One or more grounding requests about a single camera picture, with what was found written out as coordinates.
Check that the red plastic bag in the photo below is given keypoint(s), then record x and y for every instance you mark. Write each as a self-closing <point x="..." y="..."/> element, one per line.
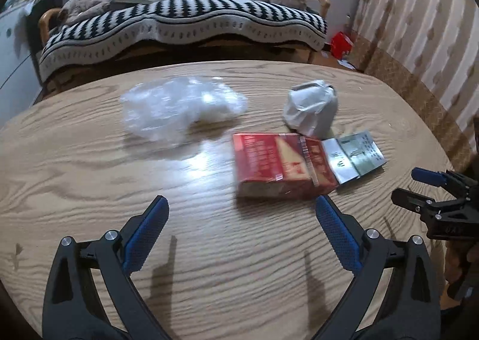
<point x="341" y="44"/>

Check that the beige patterned curtain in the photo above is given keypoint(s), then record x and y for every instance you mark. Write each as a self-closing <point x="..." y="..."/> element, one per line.
<point x="419" y="36"/>

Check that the white plastic bag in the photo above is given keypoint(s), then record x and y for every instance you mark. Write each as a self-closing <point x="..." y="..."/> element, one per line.
<point x="303" y="111"/>

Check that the red cigarette pack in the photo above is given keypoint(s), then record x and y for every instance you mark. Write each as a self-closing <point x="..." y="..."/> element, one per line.
<point x="269" y="164"/>

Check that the clear plastic bag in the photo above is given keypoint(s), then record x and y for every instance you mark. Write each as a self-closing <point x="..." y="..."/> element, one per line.
<point x="176" y="108"/>

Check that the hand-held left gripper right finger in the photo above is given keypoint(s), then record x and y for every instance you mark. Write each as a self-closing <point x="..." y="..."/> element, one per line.
<point x="336" y="235"/>

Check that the white cabinet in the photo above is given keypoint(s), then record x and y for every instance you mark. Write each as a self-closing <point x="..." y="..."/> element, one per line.
<point x="13" y="51"/>

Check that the white paper scraps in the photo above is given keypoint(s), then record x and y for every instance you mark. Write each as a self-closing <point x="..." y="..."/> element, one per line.
<point x="346" y="64"/>

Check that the wooden sofa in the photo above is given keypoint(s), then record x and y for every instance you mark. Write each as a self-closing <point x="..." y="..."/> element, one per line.
<point x="60" y="74"/>

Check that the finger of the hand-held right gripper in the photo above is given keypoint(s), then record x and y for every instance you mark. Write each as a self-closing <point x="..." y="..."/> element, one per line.
<point x="415" y="201"/>
<point x="426" y="176"/>

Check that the silver green cigarette pack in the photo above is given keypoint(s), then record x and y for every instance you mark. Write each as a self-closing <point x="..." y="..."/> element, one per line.
<point x="359" y="156"/>

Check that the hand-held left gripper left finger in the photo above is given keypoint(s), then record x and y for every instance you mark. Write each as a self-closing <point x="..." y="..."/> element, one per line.
<point x="146" y="235"/>

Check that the black white patterned sofa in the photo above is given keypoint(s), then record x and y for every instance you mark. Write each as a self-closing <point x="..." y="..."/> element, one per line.
<point x="187" y="25"/>

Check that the flat grey box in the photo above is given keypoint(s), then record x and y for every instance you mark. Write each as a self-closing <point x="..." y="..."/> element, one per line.
<point x="131" y="0"/>

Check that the fuzzy grey pink cloth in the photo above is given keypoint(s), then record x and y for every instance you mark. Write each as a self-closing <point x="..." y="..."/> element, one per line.
<point x="88" y="6"/>

